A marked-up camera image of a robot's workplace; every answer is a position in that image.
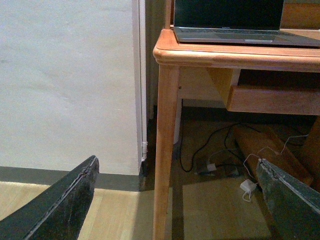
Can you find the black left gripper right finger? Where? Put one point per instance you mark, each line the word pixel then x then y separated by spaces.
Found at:
pixel 294 206

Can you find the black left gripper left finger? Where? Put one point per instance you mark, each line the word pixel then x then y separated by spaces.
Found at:
pixel 59 212

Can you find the wooden pull-out keyboard tray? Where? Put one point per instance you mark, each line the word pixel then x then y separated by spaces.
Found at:
pixel 254 99

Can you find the wooden board under desk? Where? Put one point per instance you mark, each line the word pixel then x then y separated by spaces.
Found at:
pixel 266 145

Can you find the white plug on floor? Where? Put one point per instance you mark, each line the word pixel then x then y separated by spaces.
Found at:
pixel 211 167

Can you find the wooden desk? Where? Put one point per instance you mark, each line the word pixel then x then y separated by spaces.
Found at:
pixel 224 64

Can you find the grey open laptop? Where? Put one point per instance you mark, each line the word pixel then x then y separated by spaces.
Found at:
pixel 234 22

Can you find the white pipe on wall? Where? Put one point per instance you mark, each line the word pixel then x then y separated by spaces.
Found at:
pixel 143 76

